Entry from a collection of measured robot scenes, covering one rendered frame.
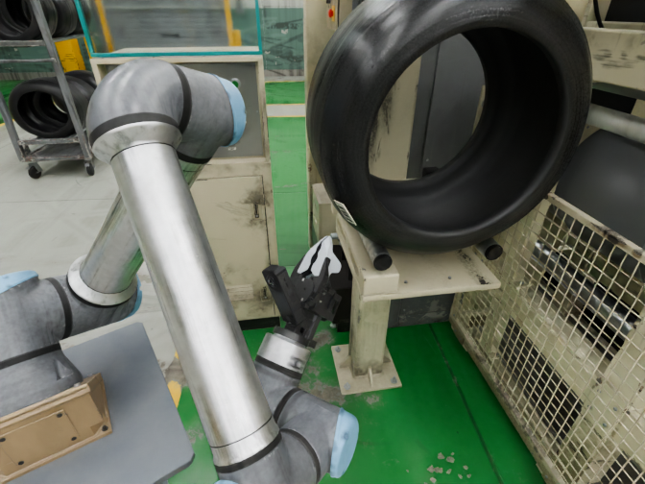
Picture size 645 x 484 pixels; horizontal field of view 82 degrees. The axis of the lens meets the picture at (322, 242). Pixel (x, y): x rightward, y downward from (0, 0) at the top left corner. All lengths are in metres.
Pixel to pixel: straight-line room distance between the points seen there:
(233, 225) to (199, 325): 1.15
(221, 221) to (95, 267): 0.76
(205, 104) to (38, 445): 0.75
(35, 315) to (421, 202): 0.98
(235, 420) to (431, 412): 1.31
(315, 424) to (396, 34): 0.63
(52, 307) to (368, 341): 1.10
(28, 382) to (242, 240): 0.96
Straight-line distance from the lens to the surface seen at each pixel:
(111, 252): 0.89
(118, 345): 1.24
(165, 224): 0.51
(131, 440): 1.02
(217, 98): 0.66
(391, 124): 1.15
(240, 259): 1.71
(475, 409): 1.81
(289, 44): 9.87
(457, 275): 1.06
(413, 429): 1.68
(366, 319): 1.52
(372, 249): 0.90
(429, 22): 0.72
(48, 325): 1.01
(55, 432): 1.01
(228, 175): 1.53
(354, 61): 0.72
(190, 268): 0.50
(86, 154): 4.26
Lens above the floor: 1.41
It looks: 32 degrees down
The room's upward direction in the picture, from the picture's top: straight up
